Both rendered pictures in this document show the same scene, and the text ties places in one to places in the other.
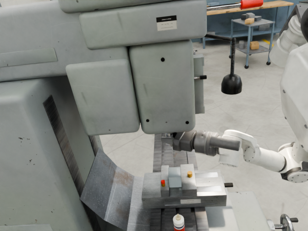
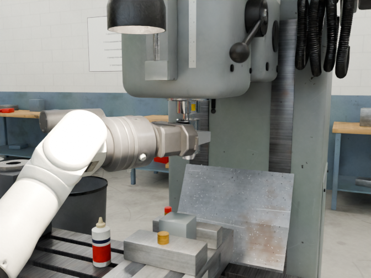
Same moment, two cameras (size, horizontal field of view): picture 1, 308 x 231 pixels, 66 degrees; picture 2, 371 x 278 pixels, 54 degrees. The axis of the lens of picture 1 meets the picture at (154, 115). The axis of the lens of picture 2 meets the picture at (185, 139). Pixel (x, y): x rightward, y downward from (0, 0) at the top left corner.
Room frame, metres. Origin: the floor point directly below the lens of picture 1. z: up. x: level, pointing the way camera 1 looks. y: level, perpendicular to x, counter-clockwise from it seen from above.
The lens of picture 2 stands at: (0.97, -0.71, 1.33)
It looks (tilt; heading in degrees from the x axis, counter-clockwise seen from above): 9 degrees down; 108
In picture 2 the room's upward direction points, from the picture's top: straight up
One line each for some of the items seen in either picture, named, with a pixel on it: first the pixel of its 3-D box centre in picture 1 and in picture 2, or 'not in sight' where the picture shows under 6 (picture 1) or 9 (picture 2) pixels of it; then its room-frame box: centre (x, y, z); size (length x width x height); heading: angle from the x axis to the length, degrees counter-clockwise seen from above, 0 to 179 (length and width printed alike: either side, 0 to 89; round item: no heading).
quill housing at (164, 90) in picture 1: (164, 81); (189, 9); (0.77, -0.05, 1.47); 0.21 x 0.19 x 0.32; 174
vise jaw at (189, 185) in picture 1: (188, 179); (165, 250); (0.74, -0.11, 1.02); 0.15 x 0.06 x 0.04; 173
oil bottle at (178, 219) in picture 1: (178, 223); (101, 240); (0.56, -0.04, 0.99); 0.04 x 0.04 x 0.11
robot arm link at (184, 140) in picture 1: (193, 141); (149, 141); (0.72, -0.14, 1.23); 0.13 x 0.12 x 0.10; 149
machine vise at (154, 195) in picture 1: (182, 185); (171, 261); (0.74, -0.08, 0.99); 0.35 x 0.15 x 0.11; 83
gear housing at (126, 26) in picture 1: (145, 19); not in sight; (0.78, -0.01, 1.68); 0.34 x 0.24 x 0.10; 84
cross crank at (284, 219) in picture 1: (279, 226); not in sight; (0.72, -0.55, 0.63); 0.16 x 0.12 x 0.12; 84
